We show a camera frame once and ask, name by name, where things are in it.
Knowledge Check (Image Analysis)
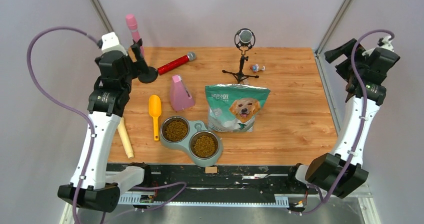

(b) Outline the pink metronome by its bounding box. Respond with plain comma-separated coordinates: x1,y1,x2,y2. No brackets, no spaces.
169,75,195,112

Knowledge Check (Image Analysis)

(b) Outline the small toy figurine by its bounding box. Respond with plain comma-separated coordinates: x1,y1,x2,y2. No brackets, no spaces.
250,64,266,73

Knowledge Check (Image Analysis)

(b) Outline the grey double pet bowl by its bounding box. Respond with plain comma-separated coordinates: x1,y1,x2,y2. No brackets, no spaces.
159,116,224,167

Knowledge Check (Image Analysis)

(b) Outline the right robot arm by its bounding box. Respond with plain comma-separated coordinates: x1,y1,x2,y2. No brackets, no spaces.
285,35,400,199

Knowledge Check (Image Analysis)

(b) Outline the black round-base mic stand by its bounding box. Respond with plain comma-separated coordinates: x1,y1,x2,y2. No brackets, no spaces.
128,42,159,83

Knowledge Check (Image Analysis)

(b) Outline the silver studio microphone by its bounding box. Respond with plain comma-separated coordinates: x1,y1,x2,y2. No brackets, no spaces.
234,28,256,50

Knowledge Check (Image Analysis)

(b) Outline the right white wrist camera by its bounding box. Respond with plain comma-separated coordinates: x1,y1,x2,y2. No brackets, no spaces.
362,35,394,56

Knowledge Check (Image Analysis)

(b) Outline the green pet food bag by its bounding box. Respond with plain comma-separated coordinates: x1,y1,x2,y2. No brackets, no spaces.
204,84,271,133

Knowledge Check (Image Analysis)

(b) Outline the black tripod mic stand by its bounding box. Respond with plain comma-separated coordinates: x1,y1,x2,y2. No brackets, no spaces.
222,49,259,84

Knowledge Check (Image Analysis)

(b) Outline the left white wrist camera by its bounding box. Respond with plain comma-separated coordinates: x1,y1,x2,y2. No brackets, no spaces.
101,32,128,55

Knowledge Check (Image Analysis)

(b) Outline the red glitter microphone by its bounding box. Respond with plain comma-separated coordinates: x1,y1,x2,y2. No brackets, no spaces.
157,52,197,75

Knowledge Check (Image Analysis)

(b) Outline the wooden block on rail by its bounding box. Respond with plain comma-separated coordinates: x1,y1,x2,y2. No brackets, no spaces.
204,166,218,174

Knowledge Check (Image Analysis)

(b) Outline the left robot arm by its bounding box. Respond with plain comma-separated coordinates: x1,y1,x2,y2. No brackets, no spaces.
57,50,153,213

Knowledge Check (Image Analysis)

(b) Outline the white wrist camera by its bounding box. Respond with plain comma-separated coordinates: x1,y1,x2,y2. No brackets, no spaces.
101,32,128,55
362,35,394,56

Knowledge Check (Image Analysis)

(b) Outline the yellow plastic scoop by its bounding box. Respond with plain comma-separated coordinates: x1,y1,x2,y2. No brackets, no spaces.
148,95,162,141

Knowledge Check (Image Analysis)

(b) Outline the pink microphone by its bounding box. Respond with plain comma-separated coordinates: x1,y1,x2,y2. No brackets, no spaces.
125,13,145,56

